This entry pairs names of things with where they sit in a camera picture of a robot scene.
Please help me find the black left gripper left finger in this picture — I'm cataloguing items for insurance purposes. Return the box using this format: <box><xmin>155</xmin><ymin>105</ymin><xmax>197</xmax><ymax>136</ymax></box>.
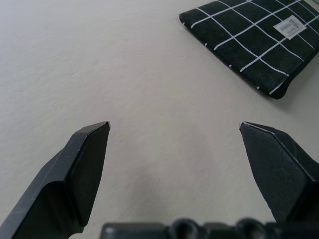
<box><xmin>0</xmin><ymin>121</ymin><xmax>111</xmax><ymax>239</ymax></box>

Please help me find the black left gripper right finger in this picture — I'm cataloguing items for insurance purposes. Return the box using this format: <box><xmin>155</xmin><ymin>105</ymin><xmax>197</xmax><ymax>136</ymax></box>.
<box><xmin>239</xmin><ymin>121</ymin><xmax>319</xmax><ymax>224</ymax></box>

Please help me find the black white-grid fabric pouch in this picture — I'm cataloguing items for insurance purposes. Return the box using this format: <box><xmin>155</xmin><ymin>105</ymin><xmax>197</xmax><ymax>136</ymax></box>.
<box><xmin>178</xmin><ymin>0</ymin><xmax>319</xmax><ymax>100</ymax></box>

